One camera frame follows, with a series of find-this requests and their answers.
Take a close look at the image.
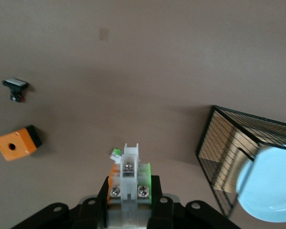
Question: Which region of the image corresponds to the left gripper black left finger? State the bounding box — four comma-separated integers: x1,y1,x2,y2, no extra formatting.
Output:
96,176,111,210

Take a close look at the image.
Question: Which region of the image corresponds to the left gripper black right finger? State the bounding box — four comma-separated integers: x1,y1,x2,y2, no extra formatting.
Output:
149,176,163,208

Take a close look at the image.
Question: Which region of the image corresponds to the red push button switch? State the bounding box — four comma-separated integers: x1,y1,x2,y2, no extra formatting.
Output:
106,142,153,229

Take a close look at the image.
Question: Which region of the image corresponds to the light blue round plate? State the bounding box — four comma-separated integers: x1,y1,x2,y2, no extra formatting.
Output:
235,146,286,224

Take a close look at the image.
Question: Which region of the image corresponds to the black square white-cap button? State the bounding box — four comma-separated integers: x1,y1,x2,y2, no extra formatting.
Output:
2,78,30,104

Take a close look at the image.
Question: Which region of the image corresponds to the green push button switch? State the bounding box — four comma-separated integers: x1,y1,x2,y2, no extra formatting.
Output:
110,147,123,165

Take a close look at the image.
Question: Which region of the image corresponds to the black wire rack wooden shelf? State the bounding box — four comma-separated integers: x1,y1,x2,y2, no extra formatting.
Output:
195,105,286,219

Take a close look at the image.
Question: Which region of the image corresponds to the orange button enclosure box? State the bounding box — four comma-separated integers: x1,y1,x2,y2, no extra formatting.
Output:
0,125,43,163

